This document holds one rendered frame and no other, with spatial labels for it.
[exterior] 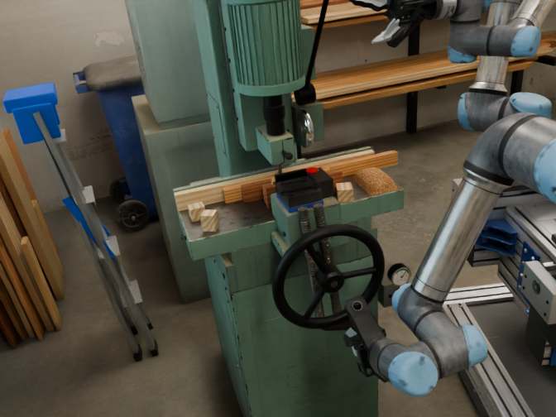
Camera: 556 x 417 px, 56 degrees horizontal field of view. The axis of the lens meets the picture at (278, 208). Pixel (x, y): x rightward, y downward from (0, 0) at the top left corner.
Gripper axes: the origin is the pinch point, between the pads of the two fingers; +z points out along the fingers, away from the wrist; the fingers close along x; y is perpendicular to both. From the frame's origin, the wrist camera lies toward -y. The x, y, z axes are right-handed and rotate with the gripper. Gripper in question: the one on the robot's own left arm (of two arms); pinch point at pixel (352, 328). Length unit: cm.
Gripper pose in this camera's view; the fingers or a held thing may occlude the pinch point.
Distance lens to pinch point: 130.9
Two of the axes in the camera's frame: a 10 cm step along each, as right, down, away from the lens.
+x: 9.4, -2.8, 1.8
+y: 2.9, 9.6, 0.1
